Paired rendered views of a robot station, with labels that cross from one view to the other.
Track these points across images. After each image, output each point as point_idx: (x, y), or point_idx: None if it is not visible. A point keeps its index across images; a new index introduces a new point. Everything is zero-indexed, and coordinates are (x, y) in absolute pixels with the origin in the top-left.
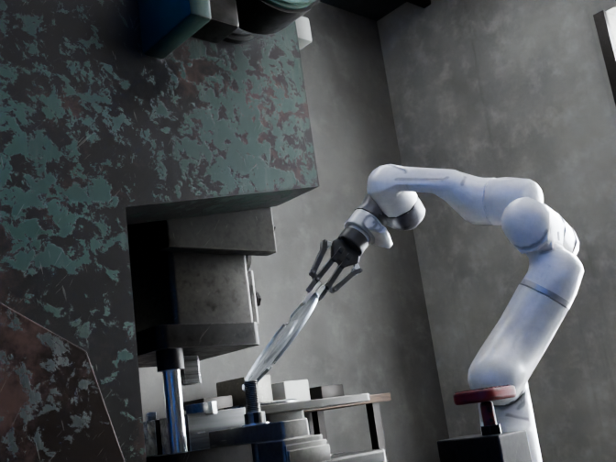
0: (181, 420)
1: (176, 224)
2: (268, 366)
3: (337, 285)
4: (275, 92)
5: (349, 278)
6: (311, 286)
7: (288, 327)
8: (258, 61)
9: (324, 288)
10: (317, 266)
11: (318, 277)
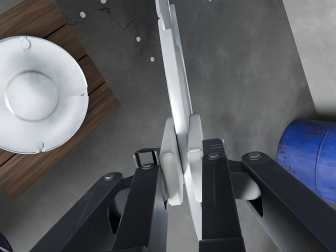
0: None
1: None
2: (175, 41)
3: (104, 190)
4: None
5: (38, 248)
6: (214, 146)
7: (188, 107)
8: None
9: (162, 150)
10: (266, 174)
11: (216, 159)
